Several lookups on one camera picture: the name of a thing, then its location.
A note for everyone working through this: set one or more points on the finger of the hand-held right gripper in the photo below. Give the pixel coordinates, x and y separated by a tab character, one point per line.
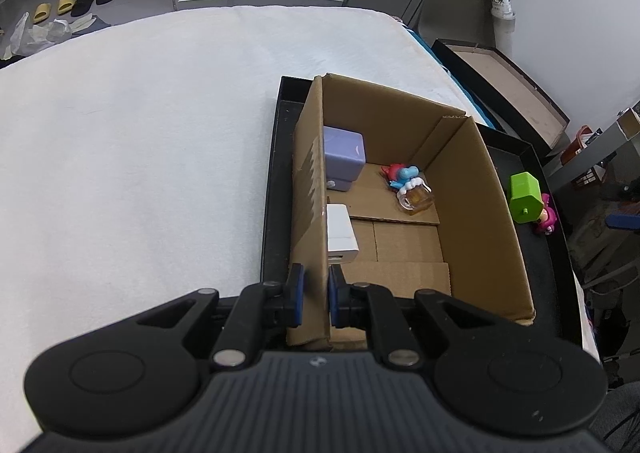
624	224

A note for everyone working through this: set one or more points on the grey blue clothes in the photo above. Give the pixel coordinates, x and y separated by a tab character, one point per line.
92	25

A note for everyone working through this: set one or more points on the black shallow tray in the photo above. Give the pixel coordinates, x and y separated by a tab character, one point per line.
547	278

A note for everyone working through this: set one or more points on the white plastic bag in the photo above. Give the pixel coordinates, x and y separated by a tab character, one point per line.
40	35

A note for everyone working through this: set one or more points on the white charger plug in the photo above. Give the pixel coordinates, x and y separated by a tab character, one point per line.
341	228

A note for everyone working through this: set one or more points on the grey metal desk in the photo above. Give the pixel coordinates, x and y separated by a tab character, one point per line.
590	155

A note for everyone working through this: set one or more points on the small figurine with amber bottle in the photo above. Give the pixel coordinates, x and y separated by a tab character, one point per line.
412	193

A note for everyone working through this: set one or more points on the green cube toy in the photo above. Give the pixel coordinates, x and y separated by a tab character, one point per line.
525	195

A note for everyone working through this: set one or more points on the black box lid brown inside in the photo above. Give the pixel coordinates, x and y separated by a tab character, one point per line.
505	83

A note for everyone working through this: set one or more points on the brown cardboard box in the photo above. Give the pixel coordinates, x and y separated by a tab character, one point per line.
400	243

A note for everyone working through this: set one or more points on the pink bear toy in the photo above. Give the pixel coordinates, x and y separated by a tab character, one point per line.
546	223

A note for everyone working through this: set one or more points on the purple cube charger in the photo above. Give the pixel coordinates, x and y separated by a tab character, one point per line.
342	153

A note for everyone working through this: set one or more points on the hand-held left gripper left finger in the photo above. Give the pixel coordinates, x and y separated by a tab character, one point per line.
298	294

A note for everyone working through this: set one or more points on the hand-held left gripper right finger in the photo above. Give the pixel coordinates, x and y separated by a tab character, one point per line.
334	299

